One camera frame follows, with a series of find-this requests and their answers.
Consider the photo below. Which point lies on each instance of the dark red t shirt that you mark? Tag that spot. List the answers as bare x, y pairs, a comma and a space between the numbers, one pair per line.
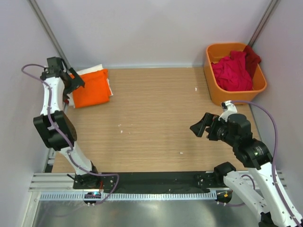
251, 60

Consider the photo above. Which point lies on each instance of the orange t shirt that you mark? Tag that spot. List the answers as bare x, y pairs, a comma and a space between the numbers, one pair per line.
91, 88

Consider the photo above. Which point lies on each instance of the aluminium rail left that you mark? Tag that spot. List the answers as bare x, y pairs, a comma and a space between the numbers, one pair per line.
47, 182

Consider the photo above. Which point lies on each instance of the magenta t shirt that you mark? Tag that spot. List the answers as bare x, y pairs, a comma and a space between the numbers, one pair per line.
230, 73

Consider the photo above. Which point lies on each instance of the folded white t shirt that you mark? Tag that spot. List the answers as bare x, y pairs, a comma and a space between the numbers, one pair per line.
104, 71

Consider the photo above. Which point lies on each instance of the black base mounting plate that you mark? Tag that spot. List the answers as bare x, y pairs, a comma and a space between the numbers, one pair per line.
151, 182

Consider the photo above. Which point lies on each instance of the white slotted cable duct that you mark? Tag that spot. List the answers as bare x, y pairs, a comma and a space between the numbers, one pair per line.
95, 196

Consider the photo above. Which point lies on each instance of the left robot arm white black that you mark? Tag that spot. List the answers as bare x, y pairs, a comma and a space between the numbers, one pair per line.
55, 128

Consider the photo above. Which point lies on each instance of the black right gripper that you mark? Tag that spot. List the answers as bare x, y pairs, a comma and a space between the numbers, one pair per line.
209, 119

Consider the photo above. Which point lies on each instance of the left aluminium frame post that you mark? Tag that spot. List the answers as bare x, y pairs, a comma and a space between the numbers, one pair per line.
41, 18

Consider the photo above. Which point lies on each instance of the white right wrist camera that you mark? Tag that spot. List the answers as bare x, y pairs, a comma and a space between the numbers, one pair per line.
228, 109

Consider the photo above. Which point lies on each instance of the right aluminium frame post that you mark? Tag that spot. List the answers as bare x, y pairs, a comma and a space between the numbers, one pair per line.
273, 4

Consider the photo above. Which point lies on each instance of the aluminium frame post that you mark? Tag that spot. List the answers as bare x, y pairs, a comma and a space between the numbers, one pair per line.
273, 4
41, 18

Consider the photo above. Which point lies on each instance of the orange plastic bin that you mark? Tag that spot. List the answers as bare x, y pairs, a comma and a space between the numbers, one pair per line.
214, 53

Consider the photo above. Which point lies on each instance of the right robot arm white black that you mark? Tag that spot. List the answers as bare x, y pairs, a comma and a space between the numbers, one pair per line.
272, 207

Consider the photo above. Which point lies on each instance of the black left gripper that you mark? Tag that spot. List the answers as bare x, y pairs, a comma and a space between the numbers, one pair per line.
76, 82

